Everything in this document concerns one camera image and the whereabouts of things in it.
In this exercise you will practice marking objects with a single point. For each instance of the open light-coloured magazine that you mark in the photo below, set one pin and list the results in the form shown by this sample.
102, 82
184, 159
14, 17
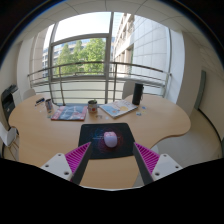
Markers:
118, 108

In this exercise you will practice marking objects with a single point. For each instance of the grey door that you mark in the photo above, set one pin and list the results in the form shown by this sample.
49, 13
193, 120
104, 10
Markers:
200, 90

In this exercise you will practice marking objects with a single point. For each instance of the grey metal balcony railing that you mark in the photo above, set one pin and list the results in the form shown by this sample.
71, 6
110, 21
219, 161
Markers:
86, 75

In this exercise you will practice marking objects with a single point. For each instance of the black printed mouse pad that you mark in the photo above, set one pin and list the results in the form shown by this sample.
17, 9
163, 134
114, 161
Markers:
100, 133

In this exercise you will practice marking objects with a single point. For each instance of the red and blue magazine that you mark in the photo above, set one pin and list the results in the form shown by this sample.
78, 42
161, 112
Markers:
69, 113

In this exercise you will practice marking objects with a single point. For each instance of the black cylindrical speaker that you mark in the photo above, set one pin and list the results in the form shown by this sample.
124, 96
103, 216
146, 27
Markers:
137, 94

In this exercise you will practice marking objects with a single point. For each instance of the small dark stapler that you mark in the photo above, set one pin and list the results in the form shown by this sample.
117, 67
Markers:
39, 101

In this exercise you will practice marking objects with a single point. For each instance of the printed ceramic mug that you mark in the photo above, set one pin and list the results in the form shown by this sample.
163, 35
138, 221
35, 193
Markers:
48, 105

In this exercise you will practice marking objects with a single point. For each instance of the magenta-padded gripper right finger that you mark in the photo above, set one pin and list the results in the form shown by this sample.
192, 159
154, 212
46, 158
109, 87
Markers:
148, 159

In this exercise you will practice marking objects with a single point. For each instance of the small pot with plant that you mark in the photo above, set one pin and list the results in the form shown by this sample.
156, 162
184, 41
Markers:
92, 106

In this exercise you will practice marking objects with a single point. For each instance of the lavender pink computer mouse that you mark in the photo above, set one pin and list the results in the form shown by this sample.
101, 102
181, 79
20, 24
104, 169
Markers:
110, 139

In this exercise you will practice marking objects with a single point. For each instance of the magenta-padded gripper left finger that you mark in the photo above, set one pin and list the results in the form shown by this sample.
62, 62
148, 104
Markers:
76, 159

